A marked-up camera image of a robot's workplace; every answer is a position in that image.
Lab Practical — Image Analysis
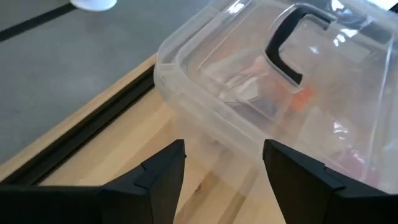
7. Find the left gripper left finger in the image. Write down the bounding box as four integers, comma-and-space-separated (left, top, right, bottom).
0, 139, 187, 224

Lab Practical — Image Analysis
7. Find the orange item in box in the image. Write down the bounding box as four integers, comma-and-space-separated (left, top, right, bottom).
292, 86, 313, 111

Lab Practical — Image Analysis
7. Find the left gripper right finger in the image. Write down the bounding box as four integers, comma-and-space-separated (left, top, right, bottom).
262, 139, 398, 224

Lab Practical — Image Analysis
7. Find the clear plastic storage box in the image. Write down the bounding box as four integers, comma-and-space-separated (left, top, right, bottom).
154, 0, 398, 194

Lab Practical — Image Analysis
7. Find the black box lid handle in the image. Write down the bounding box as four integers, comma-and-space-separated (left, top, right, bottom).
265, 4, 338, 85

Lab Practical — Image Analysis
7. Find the white round base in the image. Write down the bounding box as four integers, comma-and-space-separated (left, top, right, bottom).
70, 0, 118, 12

